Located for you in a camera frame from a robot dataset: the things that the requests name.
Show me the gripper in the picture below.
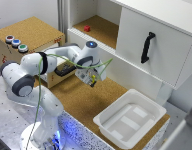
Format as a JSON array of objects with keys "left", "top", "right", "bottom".
[{"left": 74, "top": 66, "right": 103, "bottom": 88}]

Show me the yellow block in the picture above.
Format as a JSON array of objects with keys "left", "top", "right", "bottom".
[{"left": 90, "top": 75, "right": 97, "bottom": 85}]

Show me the pink block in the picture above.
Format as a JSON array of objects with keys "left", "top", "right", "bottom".
[{"left": 83, "top": 25, "right": 92, "bottom": 33}]

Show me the wooden drawer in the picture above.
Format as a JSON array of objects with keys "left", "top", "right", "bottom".
[{"left": 38, "top": 61, "right": 78, "bottom": 90}]

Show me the white cabinet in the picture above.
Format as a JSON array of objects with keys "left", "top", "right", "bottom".
[{"left": 66, "top": 0, "right": 192, "bottom": 107}]

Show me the white plastic box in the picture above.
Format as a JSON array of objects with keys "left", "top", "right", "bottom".
[{"left": 92, "top": 88, "right": 168, "bottom": 150}]

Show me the green button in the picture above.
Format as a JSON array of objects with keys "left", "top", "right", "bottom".
[{"left": 17, "top": 43, "right": 29, "bottom": 54}]

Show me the wooden drawer box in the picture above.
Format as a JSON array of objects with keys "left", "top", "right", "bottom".
[{"left": 0, "top": 16, "right": 67, "bottom": 88}]

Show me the blue button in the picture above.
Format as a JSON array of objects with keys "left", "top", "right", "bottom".
[{"left": 11, "top": 38, "right": 22, "bottom": 48}]

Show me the red button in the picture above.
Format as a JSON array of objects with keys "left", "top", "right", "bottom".
[{"left": 4, "top": 34, "right": 15, "bottom": 44}]

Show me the white sliding door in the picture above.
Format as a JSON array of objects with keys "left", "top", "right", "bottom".
[{"left": 115, "top": 6, "right": 192, "bottom": 90}]

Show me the black drawer handle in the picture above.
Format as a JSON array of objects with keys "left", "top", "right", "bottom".
[{"left": 54, "top": 64, "right": 77, "bottom": 78}]

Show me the green cable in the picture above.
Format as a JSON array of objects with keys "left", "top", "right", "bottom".
[{"left": 24, "top": 53, "right": 114, "bottom": 150}]

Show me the black door handle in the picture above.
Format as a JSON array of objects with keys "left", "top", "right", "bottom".
[{"left": 140, "top": 31, "right": 157, "bottom": 65}]

